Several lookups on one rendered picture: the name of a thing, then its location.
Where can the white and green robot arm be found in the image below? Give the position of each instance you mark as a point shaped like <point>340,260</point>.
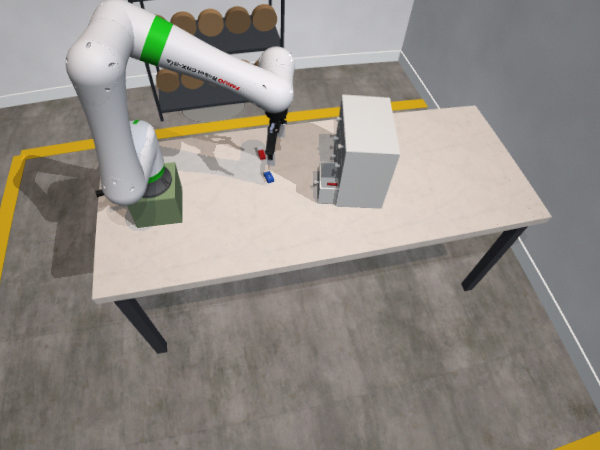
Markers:
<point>96,65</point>

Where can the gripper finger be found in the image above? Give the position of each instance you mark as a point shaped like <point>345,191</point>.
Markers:
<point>271,142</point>
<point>282,128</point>

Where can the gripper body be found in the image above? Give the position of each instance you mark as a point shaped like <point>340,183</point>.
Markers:
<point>275,117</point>

